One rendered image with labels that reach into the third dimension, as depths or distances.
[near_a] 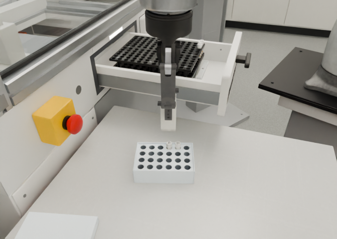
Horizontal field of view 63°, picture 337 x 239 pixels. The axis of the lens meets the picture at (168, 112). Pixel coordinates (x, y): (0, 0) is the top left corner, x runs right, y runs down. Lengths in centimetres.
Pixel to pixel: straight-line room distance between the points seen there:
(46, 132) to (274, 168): 48
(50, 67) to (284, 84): 67
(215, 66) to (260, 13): 282
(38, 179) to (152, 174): 24
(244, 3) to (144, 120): 300
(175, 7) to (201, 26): 128
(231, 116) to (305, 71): 104
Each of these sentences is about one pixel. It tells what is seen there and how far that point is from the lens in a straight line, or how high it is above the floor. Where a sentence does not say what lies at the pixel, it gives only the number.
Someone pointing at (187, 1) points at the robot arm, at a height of 111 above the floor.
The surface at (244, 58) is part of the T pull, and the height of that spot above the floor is 91.
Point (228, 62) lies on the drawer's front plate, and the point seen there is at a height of 93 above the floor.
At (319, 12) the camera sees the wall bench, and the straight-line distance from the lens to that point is 368.
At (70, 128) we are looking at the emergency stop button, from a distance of 55.
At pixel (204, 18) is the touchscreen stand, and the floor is 71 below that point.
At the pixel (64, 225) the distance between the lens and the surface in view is 54.
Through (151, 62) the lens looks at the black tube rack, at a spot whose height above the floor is 90.
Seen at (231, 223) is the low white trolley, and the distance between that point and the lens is 55.
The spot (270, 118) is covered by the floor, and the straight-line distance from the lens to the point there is 212.
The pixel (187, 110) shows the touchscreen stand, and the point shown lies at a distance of 200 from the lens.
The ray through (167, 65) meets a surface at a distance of 42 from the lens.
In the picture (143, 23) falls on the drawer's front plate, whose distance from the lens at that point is 97.
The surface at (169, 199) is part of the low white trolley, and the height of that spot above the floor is 76.
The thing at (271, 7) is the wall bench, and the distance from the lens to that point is 363.
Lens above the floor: 121
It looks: 36 degrees down
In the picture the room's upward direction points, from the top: straight up
